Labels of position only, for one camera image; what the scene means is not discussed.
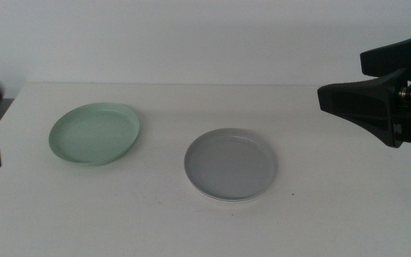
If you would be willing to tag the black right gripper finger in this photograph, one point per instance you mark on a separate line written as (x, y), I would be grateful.
(366, 101)
(398, 57)

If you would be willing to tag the mint green shallow bowl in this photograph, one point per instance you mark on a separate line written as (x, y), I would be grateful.
(93, 133)

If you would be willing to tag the grey shallow bowl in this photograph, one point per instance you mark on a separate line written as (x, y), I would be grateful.
(230, 164)

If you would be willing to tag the white shallow bowl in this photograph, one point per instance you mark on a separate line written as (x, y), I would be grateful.
(227, 200)

